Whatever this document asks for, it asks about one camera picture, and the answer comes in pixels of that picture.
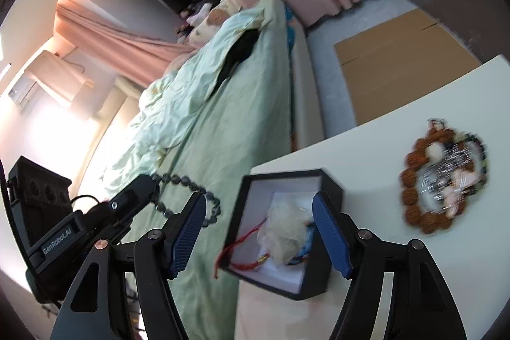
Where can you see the pink air conditioner cover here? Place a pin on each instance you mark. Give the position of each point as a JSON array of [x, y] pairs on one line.
[[59, 77]]

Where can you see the flat cardboard sheet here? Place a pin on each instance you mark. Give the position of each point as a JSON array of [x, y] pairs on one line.
[[398, 65]]

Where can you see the white socks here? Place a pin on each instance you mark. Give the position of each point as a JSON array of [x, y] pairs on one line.
[[199, 13]]

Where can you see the light green duvet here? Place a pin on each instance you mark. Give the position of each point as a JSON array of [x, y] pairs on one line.
[[187, 77]]

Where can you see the bed with green sheet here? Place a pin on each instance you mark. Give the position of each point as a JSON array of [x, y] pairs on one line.
[[255, 105]]

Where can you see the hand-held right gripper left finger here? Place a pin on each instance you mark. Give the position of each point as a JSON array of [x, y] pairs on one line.
[[187, 234]]

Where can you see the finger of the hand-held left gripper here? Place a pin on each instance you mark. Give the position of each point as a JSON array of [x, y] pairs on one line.
[[135, 194]]

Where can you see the black garment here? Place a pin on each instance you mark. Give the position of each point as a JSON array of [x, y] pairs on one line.
[[241, 47]]

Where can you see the pink pillow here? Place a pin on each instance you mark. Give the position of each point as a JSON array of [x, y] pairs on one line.
[[175, 65]]

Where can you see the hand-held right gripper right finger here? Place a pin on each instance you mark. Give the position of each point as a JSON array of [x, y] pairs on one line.
[[330, 240]]

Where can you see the white plastic bag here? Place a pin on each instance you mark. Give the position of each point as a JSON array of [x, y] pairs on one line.
[[279, 228]]

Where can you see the tied-back pink curtain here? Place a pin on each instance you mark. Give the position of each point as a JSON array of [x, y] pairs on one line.
[[119, 45]]

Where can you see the black jewelry box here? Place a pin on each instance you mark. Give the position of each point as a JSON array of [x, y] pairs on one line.
[[310, 286]]

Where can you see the bear print pillow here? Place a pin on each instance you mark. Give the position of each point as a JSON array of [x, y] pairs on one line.
[[207, 25]]

